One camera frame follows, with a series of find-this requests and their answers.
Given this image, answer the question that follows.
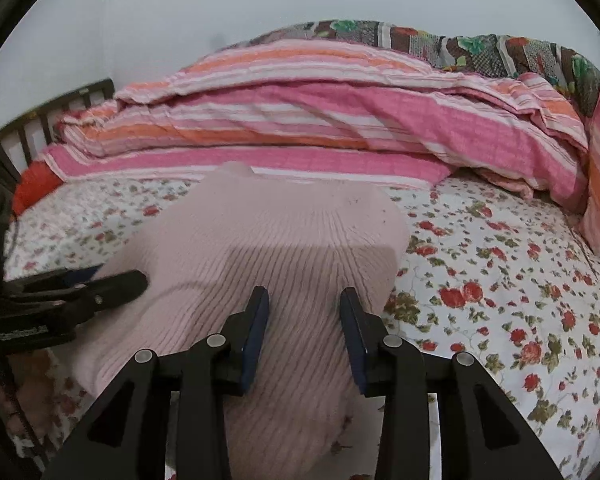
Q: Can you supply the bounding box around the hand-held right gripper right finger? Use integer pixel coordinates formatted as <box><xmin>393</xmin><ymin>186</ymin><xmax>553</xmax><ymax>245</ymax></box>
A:
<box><xmin>340</xmin><ymin>287</ymin><xmax>563</xmax><ymax>480</ymax></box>

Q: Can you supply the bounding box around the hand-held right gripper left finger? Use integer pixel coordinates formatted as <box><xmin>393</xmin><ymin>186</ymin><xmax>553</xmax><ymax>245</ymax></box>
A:
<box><xmin>42</xmin><ymin>286</ymin><xmax>271</xmax><ymax>480</ymax></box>

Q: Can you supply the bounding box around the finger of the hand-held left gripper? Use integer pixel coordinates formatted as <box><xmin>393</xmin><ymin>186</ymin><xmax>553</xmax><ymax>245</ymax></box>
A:
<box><xmin>10</xmin><ymin>269</ymin><xmax>149</xmax><ymax>319</ymax></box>
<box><xmin>2</xmin><ymin>264</ymin><xmax>104</xmax><ymax>295</ymax></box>

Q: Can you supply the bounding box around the pink knitted sweater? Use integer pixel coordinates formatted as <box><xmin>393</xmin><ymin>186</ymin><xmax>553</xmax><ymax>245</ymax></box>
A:
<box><xmin>72</xmin><ymin>161</ymin><xmax>412</xmax><ymax>466</ymax></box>

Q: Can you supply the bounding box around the red pillow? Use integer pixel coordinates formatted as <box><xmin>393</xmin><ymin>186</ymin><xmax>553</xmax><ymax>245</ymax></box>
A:
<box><xmin>11</xmin><ymin>160</ymin><xmax>63</xmax><ymax>221</ymax></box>

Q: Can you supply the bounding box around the floral bedsheet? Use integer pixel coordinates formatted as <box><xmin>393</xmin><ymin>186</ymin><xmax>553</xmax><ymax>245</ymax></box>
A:
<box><xmin>2</xmin><ymin>172</ymin><xmax>600</xmax><ymax>480</ymax></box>

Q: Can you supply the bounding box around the dark wooden headboard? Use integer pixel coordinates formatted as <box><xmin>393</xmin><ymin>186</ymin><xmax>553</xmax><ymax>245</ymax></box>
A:
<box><xmin>0</xmin><ymin>79</ymin><xmax>115</xmax><ymax>176</ymax></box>

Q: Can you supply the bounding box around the pink orange striped quilt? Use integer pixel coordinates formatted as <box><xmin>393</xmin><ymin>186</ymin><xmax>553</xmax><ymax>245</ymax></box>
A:
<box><xmin>44</xmin><ymin>37</ymin><xmax>600</xmax><ymax>253</ymax></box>

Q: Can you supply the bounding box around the dark patterned blanket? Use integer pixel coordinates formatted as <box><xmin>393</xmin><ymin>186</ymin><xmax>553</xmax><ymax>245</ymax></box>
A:
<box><xmin>220</xmin><ymin>20</ymin><xmax>600</xmax><ymax>121</ymax></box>

